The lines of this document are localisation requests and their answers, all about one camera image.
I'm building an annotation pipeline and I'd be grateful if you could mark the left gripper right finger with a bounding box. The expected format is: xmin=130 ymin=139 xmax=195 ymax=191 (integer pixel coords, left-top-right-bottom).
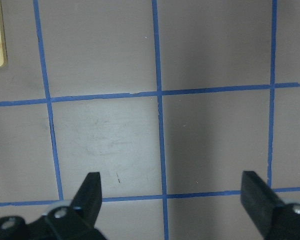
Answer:
xmin=240 ymin=170 xmax=300 ymax=240

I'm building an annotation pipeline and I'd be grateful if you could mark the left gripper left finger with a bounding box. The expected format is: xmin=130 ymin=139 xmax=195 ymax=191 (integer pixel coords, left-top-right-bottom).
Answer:
xmin=41 ymin=171 xmax=108 ymax=240

